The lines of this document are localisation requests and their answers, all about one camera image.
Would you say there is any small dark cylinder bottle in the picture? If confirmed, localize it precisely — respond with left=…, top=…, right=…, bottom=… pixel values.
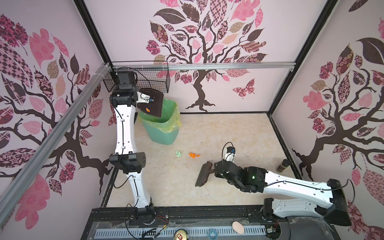
left=276, top=159, right=291, bottom=173

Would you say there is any dark brown dustpan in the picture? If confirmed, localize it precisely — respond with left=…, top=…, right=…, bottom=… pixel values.
left=137, top=88, right=164, bottom=118

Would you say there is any beige oval disc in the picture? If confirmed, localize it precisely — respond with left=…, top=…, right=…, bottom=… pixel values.
left=232, top=221, right=245, bottom=235

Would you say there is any silver aluminium rail left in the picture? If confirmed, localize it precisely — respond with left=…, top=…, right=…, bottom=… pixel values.
left=1, top=63, right=112, bottom=225

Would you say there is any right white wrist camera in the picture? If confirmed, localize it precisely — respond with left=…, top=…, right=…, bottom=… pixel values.
left=224, top=146, right=236, bottom=163

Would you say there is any black wire basket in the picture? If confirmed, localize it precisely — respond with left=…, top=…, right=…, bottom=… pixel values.
left=103, top=60, right=171, bottom=93

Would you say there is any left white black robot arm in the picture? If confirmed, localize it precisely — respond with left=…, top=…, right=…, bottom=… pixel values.
left=109, top=71, right=155, bottom=220

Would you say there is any green bin with liner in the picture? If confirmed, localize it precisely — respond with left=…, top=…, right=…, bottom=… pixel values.
left=138, top=99, right=182, bottom=145

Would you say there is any silver aluminium rail back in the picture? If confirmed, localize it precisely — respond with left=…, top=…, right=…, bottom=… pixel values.
left=114, top=62, right=296, bottom=71

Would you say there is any silver aluminium rail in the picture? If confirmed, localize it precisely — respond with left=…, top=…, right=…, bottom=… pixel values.
left=1, top=63, right=112, bottom=225
left=114, top=62, right=296, bottom=71

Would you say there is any green scrap front right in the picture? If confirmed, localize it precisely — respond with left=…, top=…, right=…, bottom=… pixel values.
left=176, top=151, right=183, bottom=158

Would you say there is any orange scrap right middle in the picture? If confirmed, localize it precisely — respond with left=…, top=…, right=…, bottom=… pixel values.
left=189, top=153, right=201, bottom=159

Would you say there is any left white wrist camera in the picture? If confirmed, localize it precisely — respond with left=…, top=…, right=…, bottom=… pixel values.
left=136, top=92, right=154, bottom=104

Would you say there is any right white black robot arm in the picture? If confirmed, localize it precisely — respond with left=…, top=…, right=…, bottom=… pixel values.
left=209, top=160, right=352, bottom=227

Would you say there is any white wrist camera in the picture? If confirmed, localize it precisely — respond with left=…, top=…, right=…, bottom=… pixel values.
left=224, top=146, right=236, bottom=163
left=136, top=92, right=154, bottom=104

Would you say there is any dark brown hand brush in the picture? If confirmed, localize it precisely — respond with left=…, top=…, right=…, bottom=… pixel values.
left=195, top=161, right=215, bottom=187

